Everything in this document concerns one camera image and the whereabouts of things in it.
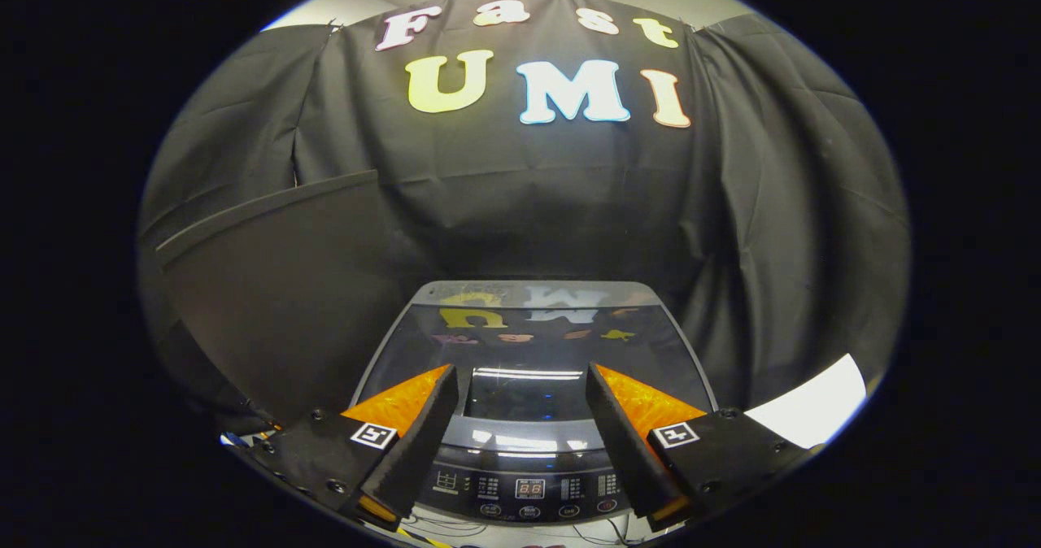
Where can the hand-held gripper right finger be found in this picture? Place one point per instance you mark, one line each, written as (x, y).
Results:
(626, 450)

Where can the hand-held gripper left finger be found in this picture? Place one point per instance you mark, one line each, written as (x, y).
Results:
(415, 450)

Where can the grey washing machine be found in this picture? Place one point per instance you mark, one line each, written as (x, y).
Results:
(529, 442)

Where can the white flat board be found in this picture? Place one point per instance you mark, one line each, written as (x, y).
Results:
(813, 406)

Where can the grey cabinet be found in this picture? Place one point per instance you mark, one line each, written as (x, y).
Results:
(285, 304)

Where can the black backdrop cloth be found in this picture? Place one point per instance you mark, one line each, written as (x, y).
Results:
(773, 206)

